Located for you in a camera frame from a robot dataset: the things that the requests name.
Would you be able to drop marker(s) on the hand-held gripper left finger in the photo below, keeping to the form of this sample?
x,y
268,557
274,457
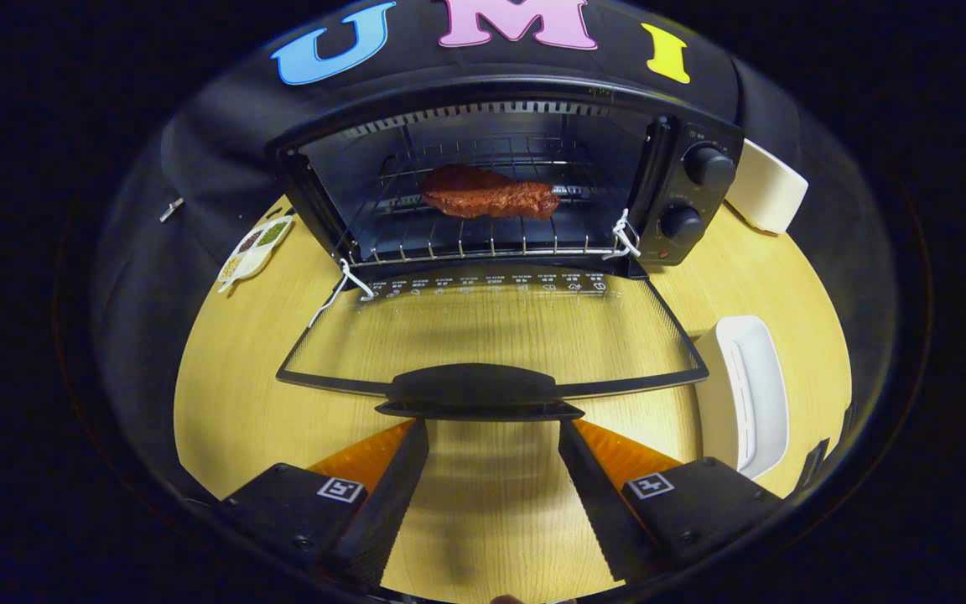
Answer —
x,y
386,503

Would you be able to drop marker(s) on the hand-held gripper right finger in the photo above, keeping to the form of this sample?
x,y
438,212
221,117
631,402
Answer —
x,y
596,503

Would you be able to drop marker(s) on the black toaster oven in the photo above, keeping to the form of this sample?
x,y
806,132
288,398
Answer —
x,y
693,201

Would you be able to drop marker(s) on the red-brown grilled meat piece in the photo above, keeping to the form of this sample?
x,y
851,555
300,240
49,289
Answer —
x,y
483,197

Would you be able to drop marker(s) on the cream white toaster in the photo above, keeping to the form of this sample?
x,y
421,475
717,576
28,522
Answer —
x,y
768,189

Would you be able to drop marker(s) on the white ridged rectangular plate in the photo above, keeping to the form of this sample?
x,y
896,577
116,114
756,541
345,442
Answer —
x,y
755,394

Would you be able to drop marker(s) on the white divided spice dish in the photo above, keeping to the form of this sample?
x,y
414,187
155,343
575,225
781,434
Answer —
x,y
252,252

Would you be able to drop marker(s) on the metal cloth clip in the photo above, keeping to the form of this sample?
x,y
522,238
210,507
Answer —
x,y
171,210

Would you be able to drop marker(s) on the black backdrop cloth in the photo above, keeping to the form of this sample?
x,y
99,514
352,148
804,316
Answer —
x,y
198,143

